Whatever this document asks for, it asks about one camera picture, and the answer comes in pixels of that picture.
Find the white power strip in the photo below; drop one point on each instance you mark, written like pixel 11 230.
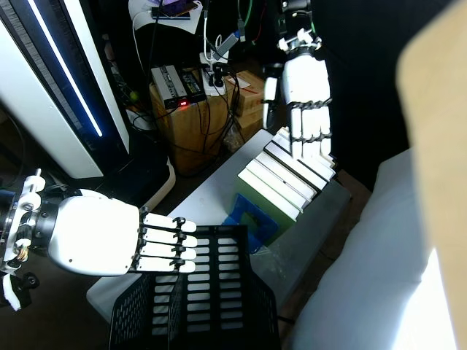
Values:
pixel 211 87

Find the black base white rim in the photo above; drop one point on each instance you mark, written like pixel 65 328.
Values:
pixel 169 175

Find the white round seat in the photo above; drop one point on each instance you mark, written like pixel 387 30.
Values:
pixel 140 20

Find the black slotted plastic basket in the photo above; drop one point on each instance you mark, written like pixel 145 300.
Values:
pixel 214 291

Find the black power supply unit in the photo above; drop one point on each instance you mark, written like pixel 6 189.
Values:
pixel 193 87

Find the small cardboard box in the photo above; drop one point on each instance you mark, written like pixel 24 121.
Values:
pixel 251 120

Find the dark blue smartphone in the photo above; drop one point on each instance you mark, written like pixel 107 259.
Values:
pixel 171 15

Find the blue metal bookend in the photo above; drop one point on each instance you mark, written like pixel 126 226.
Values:
pixel 262 237

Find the olive green book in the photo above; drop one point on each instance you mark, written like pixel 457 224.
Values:
pixel 271 197

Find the white robot body column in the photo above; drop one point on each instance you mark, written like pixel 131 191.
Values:
pixel 33 109

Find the silver power supply unit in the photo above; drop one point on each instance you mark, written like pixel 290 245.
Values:
pixel 166 82

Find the purple flat item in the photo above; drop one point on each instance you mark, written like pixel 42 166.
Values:
pixel 182 5

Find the tan flat panel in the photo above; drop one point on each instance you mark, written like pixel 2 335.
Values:
pixel 438 146

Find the tan spine book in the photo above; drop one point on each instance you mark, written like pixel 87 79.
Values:
pixel 284 135

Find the dark spine book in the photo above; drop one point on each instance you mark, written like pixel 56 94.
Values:
pixel 281 184

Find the large cardboard box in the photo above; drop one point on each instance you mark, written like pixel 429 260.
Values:
pixel 189 135

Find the clear plastic bag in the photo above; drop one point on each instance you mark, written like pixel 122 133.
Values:
pixel 232 138

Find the grey usb adapter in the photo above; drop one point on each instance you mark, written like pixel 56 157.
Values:
pixel 226 43

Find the cardboard box red label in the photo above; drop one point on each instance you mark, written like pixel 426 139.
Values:
pixel 244 98

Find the white K spine book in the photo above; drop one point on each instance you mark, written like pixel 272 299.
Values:
pixel 281 144

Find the yellow-green ball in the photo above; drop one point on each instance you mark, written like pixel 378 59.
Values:
pixel 135 96

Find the white plug adapter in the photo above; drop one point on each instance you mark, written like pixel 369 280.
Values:
pixel 205 58

